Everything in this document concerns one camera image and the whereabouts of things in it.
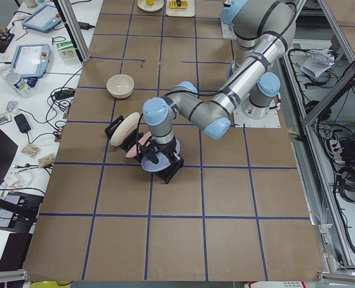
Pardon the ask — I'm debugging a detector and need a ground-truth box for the striped bread loaf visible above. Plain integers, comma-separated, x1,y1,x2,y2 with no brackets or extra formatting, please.
168,0,189,10

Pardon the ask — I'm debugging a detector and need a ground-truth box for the light blue plate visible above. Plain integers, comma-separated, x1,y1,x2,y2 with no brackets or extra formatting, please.
141,140,180,172

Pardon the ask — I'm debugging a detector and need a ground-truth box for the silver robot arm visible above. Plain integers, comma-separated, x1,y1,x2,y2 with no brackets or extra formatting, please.
140,1,297,170
165,1,247,26

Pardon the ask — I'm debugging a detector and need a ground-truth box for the black plate rack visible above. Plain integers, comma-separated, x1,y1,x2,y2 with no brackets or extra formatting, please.
105,115,184,183

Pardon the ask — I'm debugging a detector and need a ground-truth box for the pink plate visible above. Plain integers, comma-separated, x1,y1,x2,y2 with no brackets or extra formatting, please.
126,131,151,158

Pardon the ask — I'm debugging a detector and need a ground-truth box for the cream round plate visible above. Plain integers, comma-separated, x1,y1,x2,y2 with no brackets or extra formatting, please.
137,0,164,13

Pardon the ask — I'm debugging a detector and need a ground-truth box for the cream plate in rack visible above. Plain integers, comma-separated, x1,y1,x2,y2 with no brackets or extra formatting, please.
110,112,140,146

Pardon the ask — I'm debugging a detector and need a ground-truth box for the cream rectangular tray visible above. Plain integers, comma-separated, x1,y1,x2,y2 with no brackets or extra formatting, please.
165,0,196,17

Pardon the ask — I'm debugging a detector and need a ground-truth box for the cream ceramic bowl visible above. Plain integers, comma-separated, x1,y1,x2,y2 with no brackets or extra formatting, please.
106,74,135,99

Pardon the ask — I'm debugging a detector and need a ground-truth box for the green white carton box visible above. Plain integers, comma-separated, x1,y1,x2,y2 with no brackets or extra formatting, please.
56,41,77,59

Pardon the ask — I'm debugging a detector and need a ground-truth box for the blue teach pendant far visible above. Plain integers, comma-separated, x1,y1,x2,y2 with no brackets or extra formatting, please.
22,5,61,33

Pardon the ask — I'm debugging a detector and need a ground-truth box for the blue teach pendant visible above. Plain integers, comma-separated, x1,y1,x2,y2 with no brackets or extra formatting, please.
11,43,51,79
22,5,61,33

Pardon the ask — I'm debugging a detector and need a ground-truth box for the black power adapter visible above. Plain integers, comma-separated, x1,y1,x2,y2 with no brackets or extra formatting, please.
14,113,31,133

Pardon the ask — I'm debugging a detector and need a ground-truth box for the blue teach pendant near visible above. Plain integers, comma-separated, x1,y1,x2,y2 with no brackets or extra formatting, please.
11,43,51,79

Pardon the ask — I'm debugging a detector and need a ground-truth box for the clear water bottle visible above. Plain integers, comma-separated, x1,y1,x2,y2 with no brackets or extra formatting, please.
1,66,32,98

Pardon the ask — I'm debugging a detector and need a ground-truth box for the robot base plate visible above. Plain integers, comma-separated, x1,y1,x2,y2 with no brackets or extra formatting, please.
233,96,281,128
220,19,237,40

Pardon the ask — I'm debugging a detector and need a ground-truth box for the aluminium frame post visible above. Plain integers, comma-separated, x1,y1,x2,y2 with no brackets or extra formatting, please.
53,0,90,63

